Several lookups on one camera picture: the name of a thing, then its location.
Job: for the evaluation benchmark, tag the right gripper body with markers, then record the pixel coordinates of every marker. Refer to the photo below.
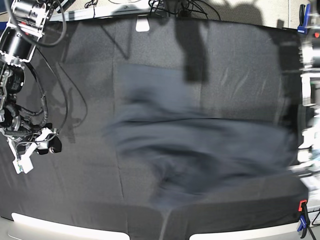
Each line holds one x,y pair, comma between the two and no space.
43,142

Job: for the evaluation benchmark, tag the dark blue t-shirt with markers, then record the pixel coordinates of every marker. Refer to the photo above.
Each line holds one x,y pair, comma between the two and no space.
190,153

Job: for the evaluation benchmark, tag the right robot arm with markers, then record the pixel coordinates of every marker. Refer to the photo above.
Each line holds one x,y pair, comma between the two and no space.
27,131

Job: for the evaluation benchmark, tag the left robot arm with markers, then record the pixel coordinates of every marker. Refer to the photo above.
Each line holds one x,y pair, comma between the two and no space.
309,151

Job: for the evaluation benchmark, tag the white tab on cloth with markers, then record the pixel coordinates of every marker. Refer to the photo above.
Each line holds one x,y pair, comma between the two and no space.
142,24

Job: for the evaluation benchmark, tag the black table cloth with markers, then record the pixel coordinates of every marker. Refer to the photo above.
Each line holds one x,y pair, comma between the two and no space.
235,71

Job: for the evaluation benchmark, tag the blue orange clamp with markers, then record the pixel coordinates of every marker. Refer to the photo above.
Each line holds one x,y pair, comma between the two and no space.
304,220

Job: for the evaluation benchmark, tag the blue clamp top right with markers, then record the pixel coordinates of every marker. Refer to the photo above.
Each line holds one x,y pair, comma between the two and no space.
304,11

